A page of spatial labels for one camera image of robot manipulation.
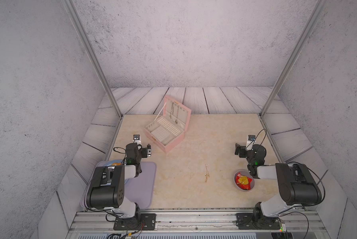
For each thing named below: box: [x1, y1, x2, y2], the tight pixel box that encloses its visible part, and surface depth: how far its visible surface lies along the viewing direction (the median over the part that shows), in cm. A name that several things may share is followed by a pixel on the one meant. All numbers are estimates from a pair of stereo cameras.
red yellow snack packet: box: [235, 172, 253, 191], surface depth 84 cm
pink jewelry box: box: [143, 94, 192, 154], surface depth 104 cm
